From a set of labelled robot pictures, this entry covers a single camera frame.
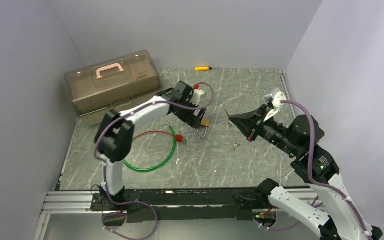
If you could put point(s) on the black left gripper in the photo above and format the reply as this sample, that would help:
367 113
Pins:
193 120

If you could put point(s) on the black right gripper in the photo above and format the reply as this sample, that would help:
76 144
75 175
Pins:
250 123

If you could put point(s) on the brass padlock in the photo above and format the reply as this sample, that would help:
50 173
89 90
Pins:
202 130

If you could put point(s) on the bunch of small keys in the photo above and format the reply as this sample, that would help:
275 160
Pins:
236 145

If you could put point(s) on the red cable padlock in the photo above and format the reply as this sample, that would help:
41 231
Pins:
177 137

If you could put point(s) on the green cable lock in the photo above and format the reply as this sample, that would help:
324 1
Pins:
161 164

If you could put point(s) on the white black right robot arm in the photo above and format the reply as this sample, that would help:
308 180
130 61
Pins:
341 219

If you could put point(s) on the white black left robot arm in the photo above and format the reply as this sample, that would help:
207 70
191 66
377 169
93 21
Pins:
113 141

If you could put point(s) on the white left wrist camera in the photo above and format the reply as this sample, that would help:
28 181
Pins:
196 95

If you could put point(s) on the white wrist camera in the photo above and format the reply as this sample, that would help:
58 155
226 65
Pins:
196 95
274 102

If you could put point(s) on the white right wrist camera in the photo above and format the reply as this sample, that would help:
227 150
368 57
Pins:
274 102

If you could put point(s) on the yellow handled screwdriver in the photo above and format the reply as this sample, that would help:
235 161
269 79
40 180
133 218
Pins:
203 69

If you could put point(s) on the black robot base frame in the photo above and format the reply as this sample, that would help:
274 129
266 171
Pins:
140 205

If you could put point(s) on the brown translucent toolbox pink handle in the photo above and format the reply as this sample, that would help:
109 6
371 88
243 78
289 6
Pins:
118 84

